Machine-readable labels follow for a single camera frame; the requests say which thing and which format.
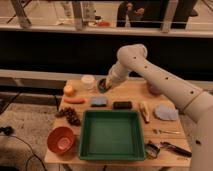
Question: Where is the wooden table board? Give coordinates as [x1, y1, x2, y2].
[44, 80, 191, 167]

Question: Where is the orange bowl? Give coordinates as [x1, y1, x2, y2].
[47, 126, 75, 155]

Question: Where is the pink sausage toy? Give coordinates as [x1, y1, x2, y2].
[64, 98, 85, 104]

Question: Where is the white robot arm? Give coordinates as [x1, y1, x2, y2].
[106, 44, 213, 171]

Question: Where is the yellow banana toy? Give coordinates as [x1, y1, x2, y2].
[139, 102, 150, 123]

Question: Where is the white plastic cup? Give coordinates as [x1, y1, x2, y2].
[81, 75, 95, 90]

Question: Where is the dark red plate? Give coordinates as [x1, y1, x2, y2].
[147, 83, 162, 96]

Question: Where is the person in background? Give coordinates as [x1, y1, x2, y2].
[116, 0, 147, 27]

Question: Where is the purple grape bunch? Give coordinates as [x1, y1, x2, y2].
[55, 107, 81, 126]

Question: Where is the light blue cloth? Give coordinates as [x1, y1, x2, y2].
[154, 104, 179, 121]

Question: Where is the black floor cable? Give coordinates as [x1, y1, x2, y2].
[0, 125, 48, 171]

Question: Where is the green plastic tray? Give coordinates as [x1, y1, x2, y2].
[79, 110, 146, 161]

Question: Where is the blue sponge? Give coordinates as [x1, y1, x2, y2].
[91, 97, 107, 107]

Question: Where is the black rectangular block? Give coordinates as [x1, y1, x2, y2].
[113, 101, 132, 109]

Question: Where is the black handled tool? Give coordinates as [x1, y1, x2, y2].
[160, 141, 192, 157]

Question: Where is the metal fork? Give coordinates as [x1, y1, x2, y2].
[153, 129, 180, 134]

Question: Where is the dark green cup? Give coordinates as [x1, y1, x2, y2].
[97, 78, 108, 93]

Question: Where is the small metal clip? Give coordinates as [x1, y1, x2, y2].
[145, 141, 160, 159]

